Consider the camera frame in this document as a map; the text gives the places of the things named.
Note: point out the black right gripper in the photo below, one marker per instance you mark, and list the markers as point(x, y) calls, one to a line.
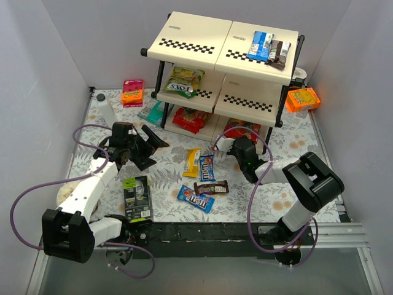
point(238, 147)

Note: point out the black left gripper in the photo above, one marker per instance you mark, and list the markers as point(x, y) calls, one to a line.
point(142, 147)

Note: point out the red gummy candy bag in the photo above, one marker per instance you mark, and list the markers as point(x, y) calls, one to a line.
point(239, 128)

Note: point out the green Fox's candy bag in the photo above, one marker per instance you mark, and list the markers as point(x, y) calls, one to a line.
point(184, 81)

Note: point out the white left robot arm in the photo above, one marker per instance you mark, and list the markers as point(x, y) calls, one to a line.
point(67, 231)

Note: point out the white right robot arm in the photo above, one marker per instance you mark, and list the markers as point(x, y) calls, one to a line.
point(313, 182)

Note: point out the yellow candy wrapper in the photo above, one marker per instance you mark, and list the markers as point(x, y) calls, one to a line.
point(191, 165)

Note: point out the pink orange candy box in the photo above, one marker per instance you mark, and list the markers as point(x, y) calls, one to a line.
point(132, 93)

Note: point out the cream three-tier shelf rack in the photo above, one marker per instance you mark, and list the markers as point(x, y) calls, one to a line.
point(234, 85)

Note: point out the orange candy box right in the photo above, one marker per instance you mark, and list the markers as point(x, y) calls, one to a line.
point(302, 99)

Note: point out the paper cup behind shelf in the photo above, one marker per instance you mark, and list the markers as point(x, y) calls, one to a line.
point(298, 78)

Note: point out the blue snack bag on shelf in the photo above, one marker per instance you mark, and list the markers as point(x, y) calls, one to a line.
point(260, 46)

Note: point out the brown chocolate bar on shelf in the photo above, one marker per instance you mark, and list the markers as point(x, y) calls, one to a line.
point(278, 53)

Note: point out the blue m&m bag upper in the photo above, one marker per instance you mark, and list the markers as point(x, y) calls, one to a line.
point(207, 168)

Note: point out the blue m&m bag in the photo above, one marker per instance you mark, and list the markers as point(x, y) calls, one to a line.
point(207, 168)
point(202, 202)

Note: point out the teal tissue packet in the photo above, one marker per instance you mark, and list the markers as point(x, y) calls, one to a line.
point(153, 112)

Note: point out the brown chocolate bar wrapper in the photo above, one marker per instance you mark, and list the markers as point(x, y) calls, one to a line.
point(220, 187)

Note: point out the white bottle black cap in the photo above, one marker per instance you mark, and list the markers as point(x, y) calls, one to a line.
point(106, 109)

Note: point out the black green product box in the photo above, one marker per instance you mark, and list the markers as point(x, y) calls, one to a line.
point(137, 198)

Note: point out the blue m&m bag lower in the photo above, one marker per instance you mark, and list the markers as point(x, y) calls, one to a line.
point(202, 202)

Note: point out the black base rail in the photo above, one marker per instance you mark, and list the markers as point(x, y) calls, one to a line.
point(189, 240)

